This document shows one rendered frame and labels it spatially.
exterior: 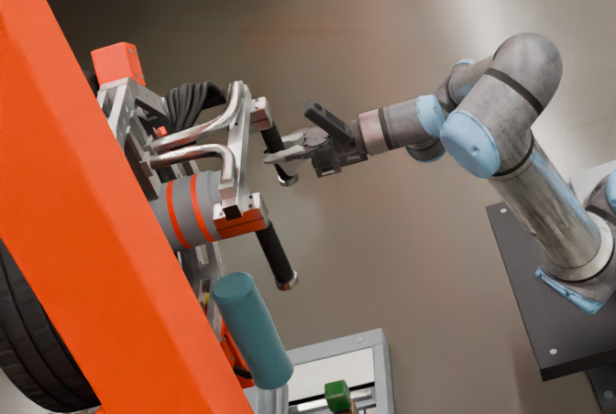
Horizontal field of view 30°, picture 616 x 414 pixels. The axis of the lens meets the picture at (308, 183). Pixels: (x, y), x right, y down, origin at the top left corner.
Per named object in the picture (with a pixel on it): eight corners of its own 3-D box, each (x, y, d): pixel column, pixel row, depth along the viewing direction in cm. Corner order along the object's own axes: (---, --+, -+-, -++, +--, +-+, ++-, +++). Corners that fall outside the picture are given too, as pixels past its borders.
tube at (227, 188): (148, 169, 222) (126, 125, 216) (242, 143, 218) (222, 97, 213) (137, 223, 207) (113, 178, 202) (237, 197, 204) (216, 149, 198)
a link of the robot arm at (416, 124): (450, 142, 240) (445, 127, 230) (392, 157, 242) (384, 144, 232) (440, 101, 242) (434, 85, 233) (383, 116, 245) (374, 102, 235)
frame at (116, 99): (204, 242, 268) (109, 45, 238) (231, 234, 267) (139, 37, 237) (184, 414, 223) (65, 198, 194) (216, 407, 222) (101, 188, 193)
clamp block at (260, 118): (232, 126, 241) (223, 105, 238) (273, 114, 239) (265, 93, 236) (231, 139, 237) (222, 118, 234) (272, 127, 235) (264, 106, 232)
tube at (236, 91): (159, 115, 238) (138, 72, 232) (246, 90, 235) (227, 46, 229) (148, 163, 224) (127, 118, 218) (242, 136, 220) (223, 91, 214)
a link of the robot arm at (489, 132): (651, 265, 240) (539, 89, 182) (599, 330, 239) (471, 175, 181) (594, 229, 250) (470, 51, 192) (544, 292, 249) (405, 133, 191)
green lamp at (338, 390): (330, 397, 208) (323, 382, 206) (351, 392, 208) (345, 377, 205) (330, 413, 205) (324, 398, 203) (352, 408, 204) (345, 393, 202)
